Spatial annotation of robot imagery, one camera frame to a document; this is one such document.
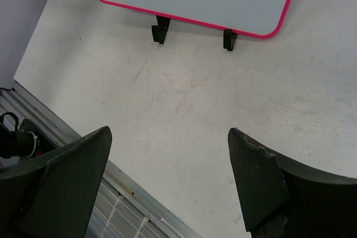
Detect black metal easel stand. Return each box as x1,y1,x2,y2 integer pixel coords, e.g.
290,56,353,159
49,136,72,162
151,15,239,51

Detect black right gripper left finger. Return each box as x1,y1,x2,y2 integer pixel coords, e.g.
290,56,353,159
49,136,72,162
1,126,112,237

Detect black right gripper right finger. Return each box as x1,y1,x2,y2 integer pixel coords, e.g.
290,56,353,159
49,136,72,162
228,128,356,237

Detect aluminium table frame rails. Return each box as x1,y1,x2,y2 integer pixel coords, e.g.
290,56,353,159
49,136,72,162
1,83,197,237

